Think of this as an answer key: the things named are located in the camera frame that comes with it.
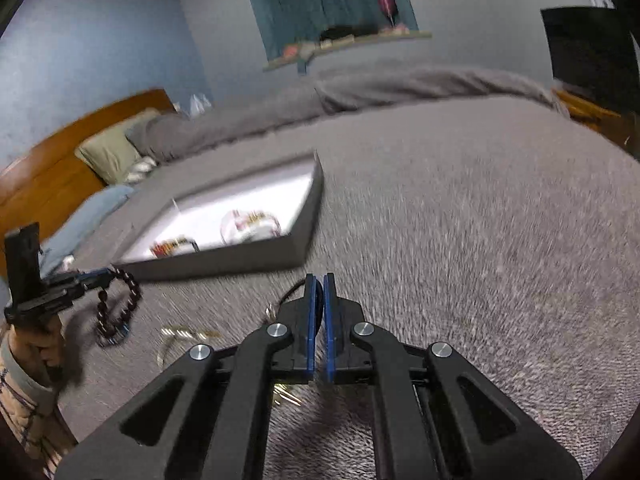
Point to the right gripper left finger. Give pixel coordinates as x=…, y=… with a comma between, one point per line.
x=207, y=415

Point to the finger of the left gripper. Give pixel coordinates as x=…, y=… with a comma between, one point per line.
x=75, y=289
x=102, y=276

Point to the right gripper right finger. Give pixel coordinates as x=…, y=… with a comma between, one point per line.
x=434, y=414

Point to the gold round hair clip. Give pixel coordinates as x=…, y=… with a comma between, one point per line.
x=282, y=394

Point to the pearl hair pin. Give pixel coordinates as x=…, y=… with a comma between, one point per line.
x=186, y=333

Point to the pink cord jewelry bundle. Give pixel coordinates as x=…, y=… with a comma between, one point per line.
x=244, y=227

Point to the plaid left sleeve forearm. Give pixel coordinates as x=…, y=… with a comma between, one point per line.
x=38, y=436

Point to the person's left hand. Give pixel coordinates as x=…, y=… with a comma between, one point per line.
x=38, y=349

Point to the light blue blanket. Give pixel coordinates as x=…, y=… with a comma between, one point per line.
x=83, y=222

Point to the wooden headboard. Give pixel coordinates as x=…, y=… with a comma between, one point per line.
x=49, y=183

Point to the olive green pillow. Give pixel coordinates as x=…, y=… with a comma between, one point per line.
x=109, y=153

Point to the striped pillow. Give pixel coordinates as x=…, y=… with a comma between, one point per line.
x=140, y=170

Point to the grey duvet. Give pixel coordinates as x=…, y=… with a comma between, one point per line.
x=172, y=136

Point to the grey cardboard tray box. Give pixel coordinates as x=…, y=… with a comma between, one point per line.
x=291, y=189

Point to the grey bed cover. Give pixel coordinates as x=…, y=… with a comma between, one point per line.
x=495, y=224

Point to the white plastic bag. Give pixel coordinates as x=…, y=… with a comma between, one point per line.
x=199, y=104

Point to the black clothes on sill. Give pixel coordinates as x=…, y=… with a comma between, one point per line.
x=342, y=31

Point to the wooden tv stand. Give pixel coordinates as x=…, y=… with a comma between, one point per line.
x=622, y=129

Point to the wooden window sill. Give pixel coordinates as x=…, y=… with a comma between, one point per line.
x=304, y=54

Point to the black television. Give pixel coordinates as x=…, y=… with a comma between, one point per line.
x=592, y=50

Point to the pink balloon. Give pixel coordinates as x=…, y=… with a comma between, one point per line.
x=389, y=10

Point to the black camera box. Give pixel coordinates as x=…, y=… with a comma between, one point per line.
x=22, y=248

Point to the white wall hooks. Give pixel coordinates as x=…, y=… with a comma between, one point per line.
x=607, y=4

